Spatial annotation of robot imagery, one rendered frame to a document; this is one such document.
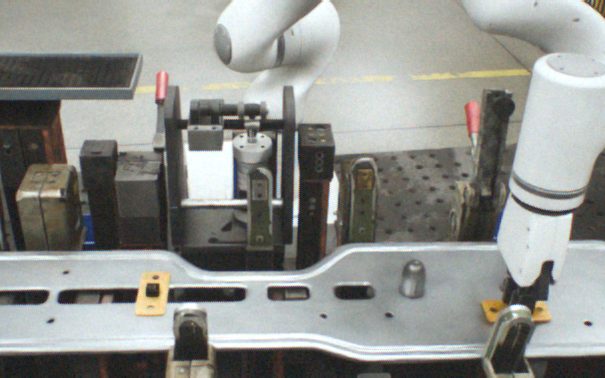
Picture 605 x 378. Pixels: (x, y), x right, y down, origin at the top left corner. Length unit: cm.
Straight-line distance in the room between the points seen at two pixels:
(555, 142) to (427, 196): 96
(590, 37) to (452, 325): 38
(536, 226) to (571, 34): 22
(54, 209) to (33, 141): 20
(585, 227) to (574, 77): 99
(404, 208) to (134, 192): 78
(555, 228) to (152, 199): 56
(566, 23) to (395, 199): 92
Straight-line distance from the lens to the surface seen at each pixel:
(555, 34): 91
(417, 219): 168
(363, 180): 108
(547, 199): 87
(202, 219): 119
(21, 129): 125
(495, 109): 104
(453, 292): 103
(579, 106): 81
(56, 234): 111
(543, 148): 84
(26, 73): 124
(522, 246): 91
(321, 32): 136
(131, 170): 111
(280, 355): 99
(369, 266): 105
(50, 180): 111
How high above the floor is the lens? 165
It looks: 33 degrees down
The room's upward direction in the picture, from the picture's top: 2 degrees clockwise
